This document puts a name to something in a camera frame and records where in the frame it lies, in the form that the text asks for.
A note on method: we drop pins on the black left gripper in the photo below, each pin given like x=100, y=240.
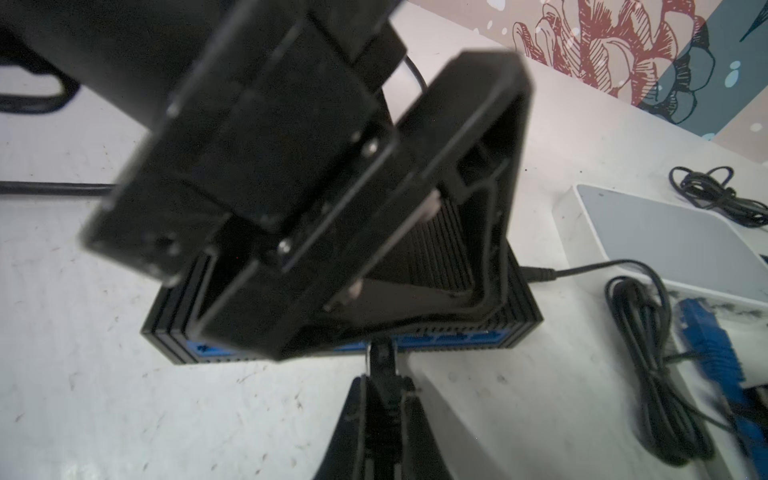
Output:
x=261, y=120

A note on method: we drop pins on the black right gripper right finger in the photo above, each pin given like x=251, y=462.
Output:
x=420, y=455

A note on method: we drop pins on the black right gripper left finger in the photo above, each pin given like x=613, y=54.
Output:
x=350, y=452

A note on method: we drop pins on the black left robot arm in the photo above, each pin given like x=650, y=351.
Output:
x=135, y=54

